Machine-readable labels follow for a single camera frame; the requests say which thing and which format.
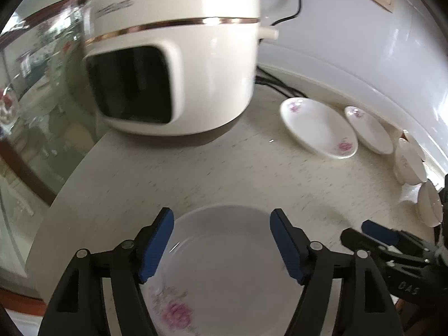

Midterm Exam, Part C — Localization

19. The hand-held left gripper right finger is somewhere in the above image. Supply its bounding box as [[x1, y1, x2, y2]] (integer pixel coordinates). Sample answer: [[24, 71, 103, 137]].
[[269, 208, 405, 336]]

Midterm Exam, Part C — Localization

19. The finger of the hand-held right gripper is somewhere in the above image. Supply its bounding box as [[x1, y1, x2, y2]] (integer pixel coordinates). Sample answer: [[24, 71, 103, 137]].
[[361, 219, 401, 247], [340, 227, 391, 258]]

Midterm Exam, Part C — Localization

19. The white bowl with green rim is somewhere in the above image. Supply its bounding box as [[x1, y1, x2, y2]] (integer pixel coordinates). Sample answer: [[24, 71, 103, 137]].
[[401, 180, 444, 227]]

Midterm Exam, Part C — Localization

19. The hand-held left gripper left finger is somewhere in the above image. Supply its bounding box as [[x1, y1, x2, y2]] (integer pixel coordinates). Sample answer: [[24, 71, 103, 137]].
[[38, 207, 176, 336]]

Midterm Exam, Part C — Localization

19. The wooden framed glass partition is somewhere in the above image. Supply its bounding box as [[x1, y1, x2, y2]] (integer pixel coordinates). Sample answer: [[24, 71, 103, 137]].
[[0, 0, 116, 309]]

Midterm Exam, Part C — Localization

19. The white floral plate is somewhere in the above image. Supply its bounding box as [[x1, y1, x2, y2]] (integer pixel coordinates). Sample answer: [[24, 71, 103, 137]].
[[344, 106, 394, 155], [140, 205, 305, 336], [279, 97, 358, 160]]

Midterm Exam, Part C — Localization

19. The plain white bowl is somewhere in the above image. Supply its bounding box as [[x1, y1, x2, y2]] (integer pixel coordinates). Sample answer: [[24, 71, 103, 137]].
[[394, 137, 426, 185]]

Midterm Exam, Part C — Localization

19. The heart glass decal with red bow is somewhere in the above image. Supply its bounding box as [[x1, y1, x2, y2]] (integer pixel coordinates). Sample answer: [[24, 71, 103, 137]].
[[0, 87, 18, 127]]

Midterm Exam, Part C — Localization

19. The white rice cooker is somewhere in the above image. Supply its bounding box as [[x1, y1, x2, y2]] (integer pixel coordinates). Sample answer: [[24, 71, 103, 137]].
[[82, 0, 279, 146]]

